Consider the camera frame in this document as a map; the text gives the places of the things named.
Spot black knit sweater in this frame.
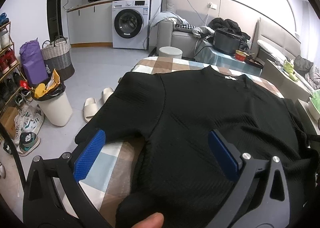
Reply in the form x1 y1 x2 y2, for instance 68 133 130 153
75 67 318 227

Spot left hand thumb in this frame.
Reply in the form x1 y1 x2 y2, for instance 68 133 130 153
132 212 164 228

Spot checkered bed sheet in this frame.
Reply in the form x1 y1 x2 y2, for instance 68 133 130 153
60 56 286 215

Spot teal black sneaker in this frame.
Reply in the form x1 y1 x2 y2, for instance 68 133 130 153
17 132 41 156

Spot white green sneaker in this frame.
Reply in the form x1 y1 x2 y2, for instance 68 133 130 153
14 110 44 144

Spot beige slipper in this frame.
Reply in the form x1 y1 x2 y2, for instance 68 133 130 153
83 98 100 123
102 87 114 103

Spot white tissue box holder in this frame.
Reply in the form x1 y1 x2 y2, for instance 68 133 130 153
308 90 319 121

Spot white trash bin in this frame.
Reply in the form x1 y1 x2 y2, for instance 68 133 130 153
32 82 73 127

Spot shoe rack with shoes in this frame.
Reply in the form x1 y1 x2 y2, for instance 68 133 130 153
1 13 33 114

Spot purple bag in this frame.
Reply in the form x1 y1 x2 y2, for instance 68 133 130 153
20 39 48 87

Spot green plush toy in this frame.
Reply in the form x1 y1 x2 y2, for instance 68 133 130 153
283 60 298 82

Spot woven laundry basket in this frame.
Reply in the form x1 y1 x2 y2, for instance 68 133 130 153
41 35 75 81

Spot red food bowl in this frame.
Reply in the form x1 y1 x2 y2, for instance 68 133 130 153
234 50 250 62

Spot teal side table cloth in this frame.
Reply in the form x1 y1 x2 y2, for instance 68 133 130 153
194 41 262 77

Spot black electric cooker pot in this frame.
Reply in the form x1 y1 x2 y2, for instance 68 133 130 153
213 28 241 56

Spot white round stool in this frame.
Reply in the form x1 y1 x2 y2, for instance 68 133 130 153
159 46 183 59

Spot grey sofa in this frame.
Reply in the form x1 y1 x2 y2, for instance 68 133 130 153
157 0 219 58

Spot kitchen counter cabinet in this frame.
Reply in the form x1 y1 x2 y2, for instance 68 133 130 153
66 0 153 48

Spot white front-load washing machine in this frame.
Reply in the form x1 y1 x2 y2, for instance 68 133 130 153
112 0 150 50

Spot black cable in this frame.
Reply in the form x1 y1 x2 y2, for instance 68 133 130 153
0 122 28 189

